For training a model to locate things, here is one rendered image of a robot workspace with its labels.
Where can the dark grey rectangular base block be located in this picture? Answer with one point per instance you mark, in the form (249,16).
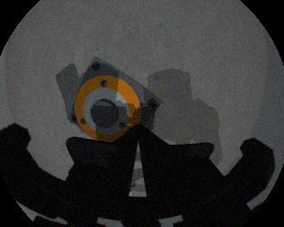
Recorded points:
(104,112)

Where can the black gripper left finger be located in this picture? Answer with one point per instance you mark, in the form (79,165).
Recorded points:
(120,154)

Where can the orange and grey round plate with tab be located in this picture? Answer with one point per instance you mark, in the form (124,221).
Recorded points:
(122,95)

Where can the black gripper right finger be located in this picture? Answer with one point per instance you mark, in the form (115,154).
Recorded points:
(156,155)

